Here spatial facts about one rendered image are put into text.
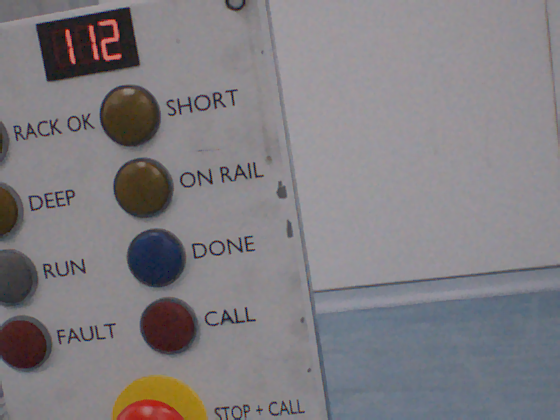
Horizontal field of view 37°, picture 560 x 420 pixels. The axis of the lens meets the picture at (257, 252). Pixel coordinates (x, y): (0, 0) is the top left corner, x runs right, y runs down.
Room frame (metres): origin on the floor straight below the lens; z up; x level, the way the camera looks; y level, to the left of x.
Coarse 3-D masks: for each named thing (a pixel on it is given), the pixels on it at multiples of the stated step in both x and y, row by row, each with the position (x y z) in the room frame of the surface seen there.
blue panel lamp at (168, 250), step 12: (144, 240) 0.41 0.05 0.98; (156, 240) 0.41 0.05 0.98; (168, 240) 0.41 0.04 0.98; (132, 252) 0.42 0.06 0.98; (144, 252) 0.41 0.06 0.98; (156, 252) 0.41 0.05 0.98; (168, 252) 0.41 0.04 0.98; (180, 252) 0.41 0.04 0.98; (132, 264) 0.42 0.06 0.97; (144, 264) 0.41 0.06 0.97; (156, 264) 0.41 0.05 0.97; (168, 264) 0.41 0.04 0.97; (180, 264) 0.41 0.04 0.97; (144, 276) 0.41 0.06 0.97; (156, 276) 0.41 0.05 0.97; (168, 276) 0.41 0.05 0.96
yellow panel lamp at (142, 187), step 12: (132, 168) 0.41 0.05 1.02; (144, 168) 0.41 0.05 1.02; (156, 168) 0.41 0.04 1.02; (120, 180) 0.41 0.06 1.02; (132, 180) 0.41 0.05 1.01; (144, 180) 0.41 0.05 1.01; (156, 180) 0.41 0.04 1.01; (120, 192) 0.41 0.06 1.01; (132, 192) 0.41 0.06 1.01; (144, 192) 0.41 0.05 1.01; (156, 192) 0.41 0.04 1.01; (168, 192) 0.41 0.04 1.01; (132, 204) 0.41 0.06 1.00; (144, 204) 0.41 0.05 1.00; (156, 204) 0.41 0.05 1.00
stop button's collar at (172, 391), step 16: (128, 384) 0.42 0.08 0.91; (144, 384) 0.42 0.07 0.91; (160, 384) 0.42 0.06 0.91; (176, 384) 0.42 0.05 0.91; (128, 400) 0.42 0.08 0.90; (160, 400) 0.42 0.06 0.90; (176, 400) 0.42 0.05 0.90; (192, 400) 0.42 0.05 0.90; (112, 416) 0.42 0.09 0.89; (192, 416) 0.42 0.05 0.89
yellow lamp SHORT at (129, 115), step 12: (120, 96) 0.41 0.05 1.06; (132, 96) 0.41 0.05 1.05; (144, 96) 0.41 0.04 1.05; (108, 108) 0.41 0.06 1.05; (120, 108) 0.41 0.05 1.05; (132, 108) 0.41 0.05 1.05; (144, 108) 0.41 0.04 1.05; (108, 120) 0.41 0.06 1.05; (120, 120) 0.41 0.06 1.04; (132, 120) 0.41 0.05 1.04; (144, 120) 0.41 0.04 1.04; (120, 132) 0.41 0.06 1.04; (132, 132) 0.41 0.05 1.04; (144, 132) 0.41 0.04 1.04
